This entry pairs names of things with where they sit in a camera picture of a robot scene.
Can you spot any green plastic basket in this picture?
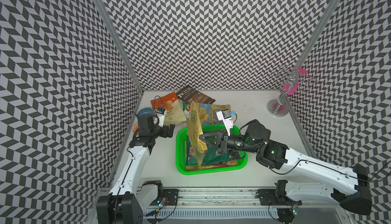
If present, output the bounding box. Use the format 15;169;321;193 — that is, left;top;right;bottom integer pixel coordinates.
176;127;248;175

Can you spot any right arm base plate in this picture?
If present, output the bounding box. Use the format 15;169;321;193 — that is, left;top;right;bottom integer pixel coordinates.
256;188;302;207

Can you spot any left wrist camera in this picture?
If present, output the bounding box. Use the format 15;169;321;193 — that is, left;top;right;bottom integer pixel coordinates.
156;107;167;127

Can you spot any silver pink mug tree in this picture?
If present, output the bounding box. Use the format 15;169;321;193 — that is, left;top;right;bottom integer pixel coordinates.
267;68;309;117

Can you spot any aluminium front rail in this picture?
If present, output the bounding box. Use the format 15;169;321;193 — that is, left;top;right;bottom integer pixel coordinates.
158;187;340;219

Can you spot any yellow blue chips bag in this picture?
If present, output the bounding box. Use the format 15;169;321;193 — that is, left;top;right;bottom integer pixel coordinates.
182;102;231;125

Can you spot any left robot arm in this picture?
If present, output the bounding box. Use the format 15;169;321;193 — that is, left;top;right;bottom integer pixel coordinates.
96;115;178;224

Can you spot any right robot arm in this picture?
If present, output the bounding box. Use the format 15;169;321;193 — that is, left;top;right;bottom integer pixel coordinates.
199;119;372;215

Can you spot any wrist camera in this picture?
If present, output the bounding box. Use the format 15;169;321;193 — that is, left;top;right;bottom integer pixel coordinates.
156;107;167;127
216;109;236;136

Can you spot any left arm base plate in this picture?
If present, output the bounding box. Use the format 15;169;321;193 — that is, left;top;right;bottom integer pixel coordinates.
151;188;179;207

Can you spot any blue bowl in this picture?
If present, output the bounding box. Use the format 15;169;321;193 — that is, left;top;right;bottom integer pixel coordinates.
137;107;155;117

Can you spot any orange white chips bag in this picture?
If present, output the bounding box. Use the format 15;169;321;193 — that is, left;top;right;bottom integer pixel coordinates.
150;92;186;126

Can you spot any green Real chips bag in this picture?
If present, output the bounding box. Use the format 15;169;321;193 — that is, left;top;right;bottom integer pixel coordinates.
186;138;230;166

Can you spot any yellow green chips bag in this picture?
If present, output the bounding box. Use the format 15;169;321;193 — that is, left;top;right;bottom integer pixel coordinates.
187;102;208;170

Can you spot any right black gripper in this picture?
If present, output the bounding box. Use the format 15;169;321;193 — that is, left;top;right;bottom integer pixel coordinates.
199;128;260;155

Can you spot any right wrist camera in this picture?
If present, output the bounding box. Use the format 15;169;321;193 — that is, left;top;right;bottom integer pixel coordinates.
216;109;236;136

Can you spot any brown kettle chips bag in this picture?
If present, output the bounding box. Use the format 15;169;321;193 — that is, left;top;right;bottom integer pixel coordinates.
176;85;215;104

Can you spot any golden chips bag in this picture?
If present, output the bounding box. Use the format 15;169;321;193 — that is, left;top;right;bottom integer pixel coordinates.
186;160;238;172

